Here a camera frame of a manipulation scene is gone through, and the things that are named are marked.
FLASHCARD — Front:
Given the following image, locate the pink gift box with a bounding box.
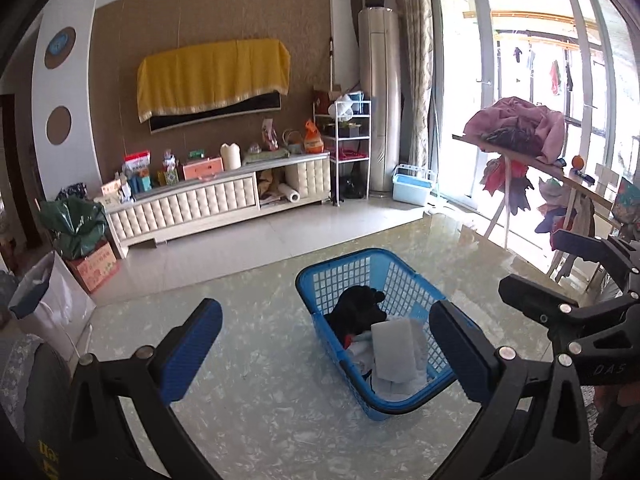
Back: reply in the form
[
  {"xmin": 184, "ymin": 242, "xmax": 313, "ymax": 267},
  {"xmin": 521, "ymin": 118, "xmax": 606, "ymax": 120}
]
[{"xmin": 182, "ymin": 157, "xmax": 224, "ymax": 181}]

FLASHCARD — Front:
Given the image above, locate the cream tufted TV cabinet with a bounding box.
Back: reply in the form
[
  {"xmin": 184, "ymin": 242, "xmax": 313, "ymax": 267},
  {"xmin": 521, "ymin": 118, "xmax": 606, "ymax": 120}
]
[{"xmin": 105, "ymin": 153, "xmax": 331, "ymax": 258}]

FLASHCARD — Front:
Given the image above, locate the white standing air conditioner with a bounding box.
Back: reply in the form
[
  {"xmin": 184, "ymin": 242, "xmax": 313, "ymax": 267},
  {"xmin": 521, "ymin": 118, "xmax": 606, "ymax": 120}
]
[{"xmin": 358, "ymin": 6, "xmax": 401, "ymax": 193}]

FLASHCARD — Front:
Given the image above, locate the white paper towel roll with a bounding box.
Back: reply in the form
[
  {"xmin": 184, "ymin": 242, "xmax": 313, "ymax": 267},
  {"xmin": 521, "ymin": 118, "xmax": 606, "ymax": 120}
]
[{"xmin": 278, "ymin": 183, "xmax": 300, "ymax": 204}]

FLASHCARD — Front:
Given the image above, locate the patterned curtain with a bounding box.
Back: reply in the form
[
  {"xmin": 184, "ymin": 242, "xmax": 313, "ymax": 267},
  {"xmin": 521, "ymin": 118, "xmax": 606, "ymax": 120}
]
[{"xmin": 399, "ymin": 0, "xmax": 434, "ymax": 167}]

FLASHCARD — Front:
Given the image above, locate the light blue cloth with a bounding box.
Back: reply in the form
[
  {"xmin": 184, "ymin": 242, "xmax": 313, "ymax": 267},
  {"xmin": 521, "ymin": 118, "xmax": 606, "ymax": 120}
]
[{"xmin": 346, "ymin": 330, "xmax": 374, "ymax": 376}]

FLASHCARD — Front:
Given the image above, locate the yellow cloth covered television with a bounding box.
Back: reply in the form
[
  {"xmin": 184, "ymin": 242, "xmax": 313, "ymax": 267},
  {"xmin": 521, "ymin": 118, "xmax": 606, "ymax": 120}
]
[{"xmin": 137, "ymin": 38, "xmax": 291, "ymax": 122}]

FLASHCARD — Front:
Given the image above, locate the orange bag on cabinet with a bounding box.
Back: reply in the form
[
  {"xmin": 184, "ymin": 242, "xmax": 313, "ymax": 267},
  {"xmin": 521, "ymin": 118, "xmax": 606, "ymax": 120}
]
[{"xmin": 304, "ymin": 119, "xmax": 324, "ymax": 154}]

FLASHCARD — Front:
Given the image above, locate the wooden clothes drying rack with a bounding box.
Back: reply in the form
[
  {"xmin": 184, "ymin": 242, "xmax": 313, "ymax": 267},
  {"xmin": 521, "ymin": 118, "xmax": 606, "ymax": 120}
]
[{"xmin": 451, "ymin": 133, "xmax": 618, "ymax": 281}]

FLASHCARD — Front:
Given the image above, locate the orange cardboard box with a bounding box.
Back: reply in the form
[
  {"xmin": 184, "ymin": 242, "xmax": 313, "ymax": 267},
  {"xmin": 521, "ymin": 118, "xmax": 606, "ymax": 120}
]
[{"xmin": 66, "ymin": 240, "xmax": 119, "ymax": 294}]

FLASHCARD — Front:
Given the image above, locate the white metal shelf rack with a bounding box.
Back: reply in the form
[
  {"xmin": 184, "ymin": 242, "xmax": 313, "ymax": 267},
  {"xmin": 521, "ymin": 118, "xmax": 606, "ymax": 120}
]
[{"xmin": 312, "ymin": 92, "xmax": 372, "ymax": 206}]

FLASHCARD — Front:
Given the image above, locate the red white box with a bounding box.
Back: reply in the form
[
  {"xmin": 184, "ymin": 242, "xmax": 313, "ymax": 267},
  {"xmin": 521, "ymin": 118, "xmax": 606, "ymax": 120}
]
[{"xmin": 124, "ymin": 151, "xmax": 151, "ymax": 172}]

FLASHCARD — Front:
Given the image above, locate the green plastic bag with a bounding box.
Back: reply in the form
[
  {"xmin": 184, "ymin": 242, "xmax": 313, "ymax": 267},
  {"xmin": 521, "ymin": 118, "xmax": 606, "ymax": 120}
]
[{"xmin": 39, "ymin": 196, "xmax": 107, "ymax": 260}]

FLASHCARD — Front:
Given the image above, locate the light blue storage box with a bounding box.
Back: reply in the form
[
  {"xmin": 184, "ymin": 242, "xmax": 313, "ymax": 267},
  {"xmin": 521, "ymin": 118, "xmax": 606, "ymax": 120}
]
[{"xmin": 392, "ymin": 164, "xmax": 435, "ymax": 207}]

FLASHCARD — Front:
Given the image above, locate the grey upholstered chair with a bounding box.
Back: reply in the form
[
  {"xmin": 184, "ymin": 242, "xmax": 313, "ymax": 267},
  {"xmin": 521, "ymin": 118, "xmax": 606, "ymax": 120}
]
[{"xmin": 1, "ymin": 332, "xmax": 70, "ymax": 465}]

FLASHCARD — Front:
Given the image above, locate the pink clothes pile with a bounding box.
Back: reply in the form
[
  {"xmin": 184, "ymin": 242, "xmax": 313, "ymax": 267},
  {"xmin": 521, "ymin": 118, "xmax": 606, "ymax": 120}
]
[{"xmin": 463, "ymin": 96, "xmax": 565, "ymax": 165}]

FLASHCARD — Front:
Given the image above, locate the white plastic jug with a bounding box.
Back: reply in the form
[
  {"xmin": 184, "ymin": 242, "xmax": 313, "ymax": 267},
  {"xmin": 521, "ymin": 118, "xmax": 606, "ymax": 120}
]
[{"xmin": 220, "ymin": 143, "xmax": 242, "ymax": 171}]

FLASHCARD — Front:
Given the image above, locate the blue plastic laundry basket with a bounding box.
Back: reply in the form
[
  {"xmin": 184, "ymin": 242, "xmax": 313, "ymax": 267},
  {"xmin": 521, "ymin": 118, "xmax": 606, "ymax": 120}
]
[{"xmin": 295, "ymin": 248, "xmax": 457, "ymax": 422}]

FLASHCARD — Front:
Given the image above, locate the white paper bag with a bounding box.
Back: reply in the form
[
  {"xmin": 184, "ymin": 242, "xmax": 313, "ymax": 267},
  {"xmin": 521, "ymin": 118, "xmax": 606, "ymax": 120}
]
[{"xmin": 8, "ymin": 252, "xmax": 96, "ymax": 362}]

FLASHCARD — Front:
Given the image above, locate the white quilted cloth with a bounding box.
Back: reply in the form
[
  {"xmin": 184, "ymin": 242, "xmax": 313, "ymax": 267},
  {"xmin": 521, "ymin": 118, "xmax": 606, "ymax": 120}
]
[{"xmin": 370, "ymin": 318, "xmax": 430, "ymax": 402}]

